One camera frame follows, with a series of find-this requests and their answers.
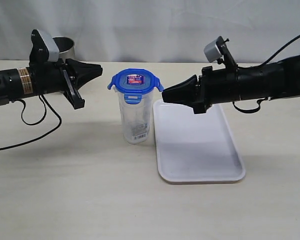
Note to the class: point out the clear plastic container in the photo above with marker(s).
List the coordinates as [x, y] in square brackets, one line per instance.
[135, 112]

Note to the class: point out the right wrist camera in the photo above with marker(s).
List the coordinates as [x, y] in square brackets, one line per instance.
[217, 51]

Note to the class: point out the stainless steel cup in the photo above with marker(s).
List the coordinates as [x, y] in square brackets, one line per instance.
[66, 47]

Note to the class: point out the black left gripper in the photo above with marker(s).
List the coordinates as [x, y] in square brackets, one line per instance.
[66, 77]

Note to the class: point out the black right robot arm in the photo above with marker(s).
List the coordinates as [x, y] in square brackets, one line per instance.
[277, 80]

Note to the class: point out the blue container lid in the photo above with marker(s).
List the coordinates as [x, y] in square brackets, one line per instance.
[134, 84]

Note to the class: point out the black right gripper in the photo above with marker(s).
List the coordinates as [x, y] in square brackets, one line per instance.
[211, 87]

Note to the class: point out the white plastic tray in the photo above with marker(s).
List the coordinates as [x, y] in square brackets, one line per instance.
[195, 148]

